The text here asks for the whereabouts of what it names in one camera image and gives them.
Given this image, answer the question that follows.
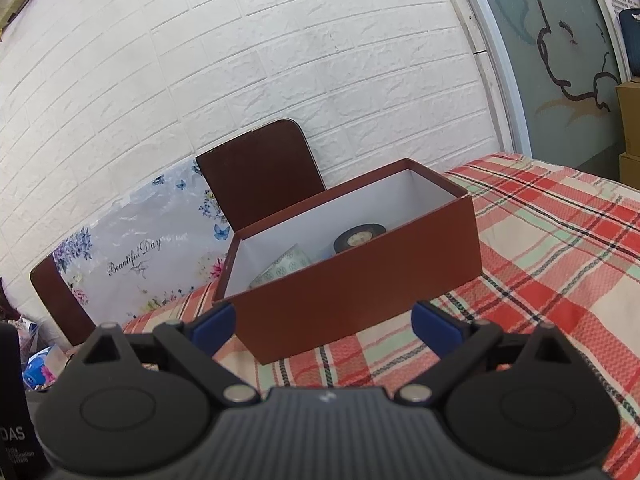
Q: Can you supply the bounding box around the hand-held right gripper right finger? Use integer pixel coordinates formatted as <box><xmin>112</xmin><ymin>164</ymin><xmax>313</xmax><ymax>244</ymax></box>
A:
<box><xmin>400</xmin><ymin>301</ymin><xmax>573</xmax><ymax>404</ymax></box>

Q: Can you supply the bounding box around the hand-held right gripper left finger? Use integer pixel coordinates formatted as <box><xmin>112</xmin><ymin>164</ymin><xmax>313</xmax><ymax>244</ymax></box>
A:
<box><xmin>82</xmin><ymin>302</ymin><xmax>261</xmax><ymax>406</ymax></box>

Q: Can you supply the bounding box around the brown cardboard box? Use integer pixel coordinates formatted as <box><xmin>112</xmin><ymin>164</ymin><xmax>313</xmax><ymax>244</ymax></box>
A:
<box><xmin>212</xmin><ymin>157</ymin><xmax>483</xmax><ymax>365</ymax></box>

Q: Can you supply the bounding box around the clear patterned tape roll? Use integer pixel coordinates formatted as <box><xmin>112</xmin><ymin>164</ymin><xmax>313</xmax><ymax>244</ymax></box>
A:
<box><xmin>248</xmin><ymin>243</ymin><xmax>314</xmax><ymax>290</ymax></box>

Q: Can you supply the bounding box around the black tape roll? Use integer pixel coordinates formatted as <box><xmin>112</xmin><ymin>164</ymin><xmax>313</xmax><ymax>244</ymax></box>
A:
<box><xmin>333</xmin><ymin>221</ymin><xmax>389</xmax><ymax>254</ymax></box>

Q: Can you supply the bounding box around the blue tissue pack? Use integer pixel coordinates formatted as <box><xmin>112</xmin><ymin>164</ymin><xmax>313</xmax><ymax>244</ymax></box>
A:
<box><xmin>25</xmin><ymin>345</ymin><xmax>69</xmax><ymax>391</ymax></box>

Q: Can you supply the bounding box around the floral plastic sheet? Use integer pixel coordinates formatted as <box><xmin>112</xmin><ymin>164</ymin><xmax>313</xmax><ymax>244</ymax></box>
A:
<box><xmin>52</xmin><ymin>157</ymin><xmax>236</xmax><ymax>329</ymax></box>

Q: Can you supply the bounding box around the red plaid blanket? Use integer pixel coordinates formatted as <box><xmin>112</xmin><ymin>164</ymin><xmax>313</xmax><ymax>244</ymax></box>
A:
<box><xmin>122</xmin><ymin>152</ymin><xmax>640</xmax><ymax>480</ymax></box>

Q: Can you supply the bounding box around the floral Beautiful Day board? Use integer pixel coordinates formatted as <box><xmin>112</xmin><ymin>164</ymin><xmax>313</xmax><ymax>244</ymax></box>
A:
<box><xmin>30</xmin><ymin>119</ymin><xmax>328</xmax><ymax>347</ymax></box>

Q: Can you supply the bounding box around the tan cardboard carton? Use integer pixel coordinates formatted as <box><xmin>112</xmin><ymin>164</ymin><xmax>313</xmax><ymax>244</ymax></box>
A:
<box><xmin>615</xmin><ymin>80</ymin><xmax>640</xmax><ymax>157</ymax></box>
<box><xmin>619</xmin><ymin>152</ymin><xmax>640</xmax><ymax>187</ymax></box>

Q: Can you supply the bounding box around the frosted glass door with cartoon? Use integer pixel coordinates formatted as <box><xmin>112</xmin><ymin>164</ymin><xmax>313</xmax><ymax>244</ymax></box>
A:
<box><xmin>446</xmin><ymin>0</ymin><xmax>640</xmax><ymax>182</ymax></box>

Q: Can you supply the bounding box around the dark blue bag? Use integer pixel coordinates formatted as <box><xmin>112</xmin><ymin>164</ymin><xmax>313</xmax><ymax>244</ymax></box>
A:
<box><xmin>618</xmin><ymin>7</ymin><xmax>640</xmax><ymax>82</ymax></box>

